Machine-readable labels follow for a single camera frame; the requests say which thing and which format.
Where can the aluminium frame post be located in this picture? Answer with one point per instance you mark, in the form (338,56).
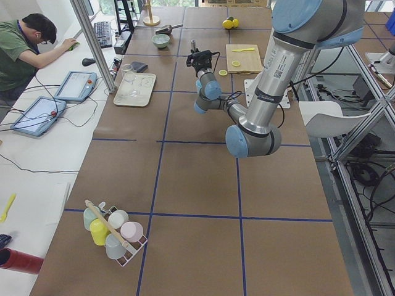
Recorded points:
(87,28)

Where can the green bowl of ice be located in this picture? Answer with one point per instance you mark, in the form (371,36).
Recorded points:
(160,41)

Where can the white plastic chair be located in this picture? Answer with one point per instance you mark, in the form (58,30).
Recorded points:
(324,119)

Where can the black computer mouse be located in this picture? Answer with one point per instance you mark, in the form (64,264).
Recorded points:
(88,61)

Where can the white wire cup rack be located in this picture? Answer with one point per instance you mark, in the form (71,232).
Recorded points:
(132,248)

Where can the pink cup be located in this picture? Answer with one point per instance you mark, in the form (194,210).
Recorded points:
(131,231)

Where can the light blue plastic cup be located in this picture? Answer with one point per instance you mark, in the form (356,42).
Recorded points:
(198,86)

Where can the yellow plastic knife on desk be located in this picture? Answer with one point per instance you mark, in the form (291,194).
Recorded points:
(7,207)

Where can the steel ice scoop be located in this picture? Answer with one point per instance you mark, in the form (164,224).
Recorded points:
(167,29)

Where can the grey folded cloth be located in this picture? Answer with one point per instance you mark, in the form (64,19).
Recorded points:
(138,67)

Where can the yellow cup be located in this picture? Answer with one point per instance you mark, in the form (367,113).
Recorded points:
(99,232)

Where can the mint green cup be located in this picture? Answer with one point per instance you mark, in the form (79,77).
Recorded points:
(88,217)

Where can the cream bear serving tray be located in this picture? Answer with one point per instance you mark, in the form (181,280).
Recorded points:
(144,83)

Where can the person in green shirt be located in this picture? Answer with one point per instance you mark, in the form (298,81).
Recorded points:
(20,55)

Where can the white cup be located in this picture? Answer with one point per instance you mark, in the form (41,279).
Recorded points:
(118,218)

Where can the wooden mug tree stand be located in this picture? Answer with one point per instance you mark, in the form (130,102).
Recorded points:
(150,20)

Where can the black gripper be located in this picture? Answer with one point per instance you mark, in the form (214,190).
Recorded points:
(194,59)

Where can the black keyboard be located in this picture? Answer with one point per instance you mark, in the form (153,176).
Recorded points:
(102,31)

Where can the yellow lemon slice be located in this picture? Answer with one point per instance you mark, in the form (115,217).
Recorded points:
(236,63)
(222,72)

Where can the black box with label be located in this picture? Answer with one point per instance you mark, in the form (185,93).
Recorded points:
(122,42)

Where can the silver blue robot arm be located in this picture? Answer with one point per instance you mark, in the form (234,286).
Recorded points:
(298,26)

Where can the yellow whole lemon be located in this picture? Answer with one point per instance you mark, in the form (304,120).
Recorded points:
(235,23)
(227,24)

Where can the red cylinder bottle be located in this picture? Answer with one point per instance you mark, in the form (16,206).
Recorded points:
(22,262)

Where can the grey cup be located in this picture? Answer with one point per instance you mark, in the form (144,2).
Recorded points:
(114,249)

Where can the steel muddler black tip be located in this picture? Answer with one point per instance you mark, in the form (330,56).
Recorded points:
(194,48)

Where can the blue teach pendant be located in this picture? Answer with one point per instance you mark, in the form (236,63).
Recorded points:
(76,86)
(39,117)

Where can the far blue teach pendant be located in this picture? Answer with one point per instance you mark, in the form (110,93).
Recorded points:
(76,86)

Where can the bamboo cutting board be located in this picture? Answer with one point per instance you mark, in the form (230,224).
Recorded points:
(250,61)

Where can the near blue teach pendant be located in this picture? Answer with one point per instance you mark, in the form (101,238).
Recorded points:
(39,117)

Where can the clear wine glass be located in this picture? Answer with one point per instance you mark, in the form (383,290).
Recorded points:
(129,77)

